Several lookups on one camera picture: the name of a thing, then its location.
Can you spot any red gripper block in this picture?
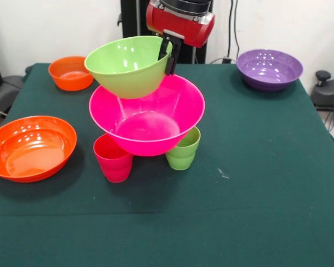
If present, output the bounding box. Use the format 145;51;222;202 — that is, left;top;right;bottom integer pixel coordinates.
145;0;216;76

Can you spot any green bowl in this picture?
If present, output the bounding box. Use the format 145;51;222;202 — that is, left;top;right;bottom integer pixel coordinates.
83;35;173;100

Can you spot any large pink bowl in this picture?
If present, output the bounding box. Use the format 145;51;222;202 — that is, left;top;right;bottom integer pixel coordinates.
89;74;206;157

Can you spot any purple bowl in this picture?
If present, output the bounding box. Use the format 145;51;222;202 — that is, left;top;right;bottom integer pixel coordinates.
236;49;304;92

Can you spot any green cup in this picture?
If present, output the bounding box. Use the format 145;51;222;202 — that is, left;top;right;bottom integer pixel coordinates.
165;126;202;171

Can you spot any crimson red cup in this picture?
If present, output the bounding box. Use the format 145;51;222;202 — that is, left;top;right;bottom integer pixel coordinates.
93;133;134;184

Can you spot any small deep orange bowl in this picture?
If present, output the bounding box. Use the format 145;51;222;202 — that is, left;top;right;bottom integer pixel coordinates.
48;56;95;92

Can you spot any black round knob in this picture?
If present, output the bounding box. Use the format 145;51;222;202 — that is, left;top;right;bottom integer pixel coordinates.
316;70;332;87

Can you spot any dark green tablecloth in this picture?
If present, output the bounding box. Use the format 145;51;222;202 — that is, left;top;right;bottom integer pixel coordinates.
0;62;334;267

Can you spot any wide orange bowl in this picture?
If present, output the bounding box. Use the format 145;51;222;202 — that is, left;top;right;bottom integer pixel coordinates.
0;116;77;184

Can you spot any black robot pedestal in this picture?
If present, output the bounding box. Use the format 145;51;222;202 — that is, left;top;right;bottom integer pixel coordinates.
117;0;214;65

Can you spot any black hanging cable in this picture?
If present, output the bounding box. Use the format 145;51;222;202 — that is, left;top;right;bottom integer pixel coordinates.
227;0;242;61

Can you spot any grey pedestal leg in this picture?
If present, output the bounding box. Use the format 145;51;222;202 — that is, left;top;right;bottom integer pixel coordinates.
310;79;334;128
0;74;27;134

